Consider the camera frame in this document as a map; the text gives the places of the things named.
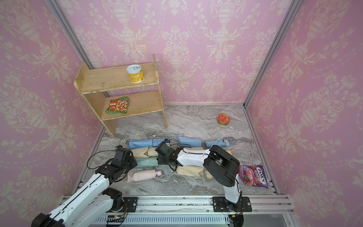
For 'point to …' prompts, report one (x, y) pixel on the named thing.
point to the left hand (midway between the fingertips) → (136, 161)
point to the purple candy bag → (253, 175)
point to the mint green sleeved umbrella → (147, 161)
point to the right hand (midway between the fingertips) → (162, 159)
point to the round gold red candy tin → (223, 119)
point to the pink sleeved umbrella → (142, 174)
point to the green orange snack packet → (118, 105)
